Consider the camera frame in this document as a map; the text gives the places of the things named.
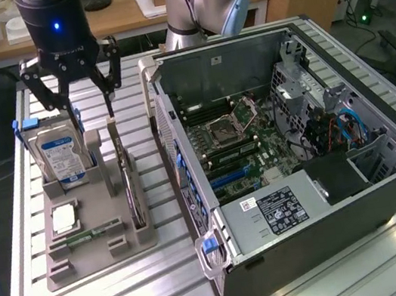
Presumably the stack of white papers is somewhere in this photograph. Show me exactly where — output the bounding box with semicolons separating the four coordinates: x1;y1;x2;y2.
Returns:
135;0;170;21

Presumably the open black PC case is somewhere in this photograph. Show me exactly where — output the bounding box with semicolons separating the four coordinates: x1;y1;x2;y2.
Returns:
133;0;396;296

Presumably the grey parts rack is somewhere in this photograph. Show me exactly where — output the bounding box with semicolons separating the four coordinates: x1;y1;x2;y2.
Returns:
21;119;166;294

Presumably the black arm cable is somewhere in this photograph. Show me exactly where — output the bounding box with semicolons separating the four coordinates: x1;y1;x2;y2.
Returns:
178;0;209;43

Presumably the metal socket cover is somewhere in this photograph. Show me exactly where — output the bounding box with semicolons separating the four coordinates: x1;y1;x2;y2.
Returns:
229;93;263;131

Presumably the green RAM stick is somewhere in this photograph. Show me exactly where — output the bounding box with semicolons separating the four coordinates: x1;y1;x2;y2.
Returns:
49;218;125;251

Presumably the white round container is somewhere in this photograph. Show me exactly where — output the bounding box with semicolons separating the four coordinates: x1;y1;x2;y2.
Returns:
4;15;33;46

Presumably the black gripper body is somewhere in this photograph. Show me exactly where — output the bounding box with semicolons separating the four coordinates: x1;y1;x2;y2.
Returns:
14;0;104;88

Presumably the red wire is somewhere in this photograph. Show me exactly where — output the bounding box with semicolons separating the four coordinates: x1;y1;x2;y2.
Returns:
321;118;342;152

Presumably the grey power supply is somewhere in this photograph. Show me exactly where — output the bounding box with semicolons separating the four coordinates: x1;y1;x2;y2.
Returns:
215;165;339;259

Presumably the hard disk in blue caddy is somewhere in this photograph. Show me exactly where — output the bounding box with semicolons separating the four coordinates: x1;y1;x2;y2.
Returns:
11;106;100;197

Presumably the silver CPU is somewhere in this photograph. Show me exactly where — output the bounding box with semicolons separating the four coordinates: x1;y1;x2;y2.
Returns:
48;205;83;238

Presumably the grey slanted disk bay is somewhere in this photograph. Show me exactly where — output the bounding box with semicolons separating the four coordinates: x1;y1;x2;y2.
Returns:
342;131;396;188

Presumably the blue wire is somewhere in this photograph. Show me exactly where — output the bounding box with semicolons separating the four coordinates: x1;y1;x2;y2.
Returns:
333;107;372;152

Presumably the CPU socket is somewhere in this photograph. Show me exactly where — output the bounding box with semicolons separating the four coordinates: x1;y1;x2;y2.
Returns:
203;111;249;151

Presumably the green graphics card black fan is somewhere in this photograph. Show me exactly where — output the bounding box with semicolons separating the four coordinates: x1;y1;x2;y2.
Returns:
105;113;150;233

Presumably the grey case handle blue latch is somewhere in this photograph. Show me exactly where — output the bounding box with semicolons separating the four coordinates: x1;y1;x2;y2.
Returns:
191;227;232;283

